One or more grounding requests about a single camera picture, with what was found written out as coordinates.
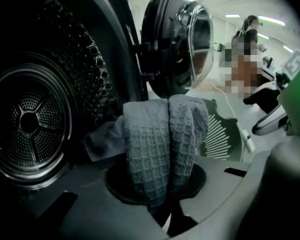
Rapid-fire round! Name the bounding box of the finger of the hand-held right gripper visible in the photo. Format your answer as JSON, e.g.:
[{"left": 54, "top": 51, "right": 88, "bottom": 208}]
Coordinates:
[
  {"left": 243, "top": 80, "right": 282, "bottom": 114},
  {"left": 252, "top": 103, "right": 291, "bottom": 136}
]

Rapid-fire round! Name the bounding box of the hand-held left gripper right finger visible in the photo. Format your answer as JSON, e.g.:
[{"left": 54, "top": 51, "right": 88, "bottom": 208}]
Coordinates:
[{"left": 167, "top": 156, "right": 278, "bottom": 240}]

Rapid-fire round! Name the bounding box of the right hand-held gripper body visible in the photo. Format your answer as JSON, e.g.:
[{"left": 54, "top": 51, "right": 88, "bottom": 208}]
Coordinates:
[{"left": 274, "top": 47, "right": 300, "bottom": 90}]

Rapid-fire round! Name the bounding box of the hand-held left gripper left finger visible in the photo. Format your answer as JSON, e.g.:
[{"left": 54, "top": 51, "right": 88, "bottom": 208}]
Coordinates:
[{"left": 27, "top": 163, "right": 171, "bottom": 240}]

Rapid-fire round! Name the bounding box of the pale green laundry basket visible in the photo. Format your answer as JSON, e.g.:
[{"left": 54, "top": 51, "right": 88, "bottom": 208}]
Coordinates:
[{"left": 197, "top": 98, "right": 243, "bottom": 162}]

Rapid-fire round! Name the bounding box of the dark grey garment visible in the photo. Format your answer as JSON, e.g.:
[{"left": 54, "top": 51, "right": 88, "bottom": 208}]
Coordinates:
[{"left": 84, "top": 93, "right": 211, "bottom": 215}]

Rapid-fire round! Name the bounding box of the black washing machine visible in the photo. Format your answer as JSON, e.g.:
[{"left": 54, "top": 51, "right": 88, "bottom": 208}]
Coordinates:
[{"left": 0, "top": 0, "right": 151, "bottom": 240}]

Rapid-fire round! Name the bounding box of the round black washing machine door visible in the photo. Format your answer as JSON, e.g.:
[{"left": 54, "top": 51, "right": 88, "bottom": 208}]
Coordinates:
[{"left": 139, "top": 0, "right": 215, "bottom": 100}]

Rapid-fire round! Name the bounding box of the white power strip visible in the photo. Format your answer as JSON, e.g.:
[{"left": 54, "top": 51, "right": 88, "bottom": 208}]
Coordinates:
[{"left": 239, "top": 128, "right": 256, "bottom": 152}]

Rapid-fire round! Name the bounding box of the white power strip cable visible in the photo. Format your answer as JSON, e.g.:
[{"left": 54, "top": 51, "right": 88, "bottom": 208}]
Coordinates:
[{"left": 212, "top": 82, "right": 243, "bottom": 132}]

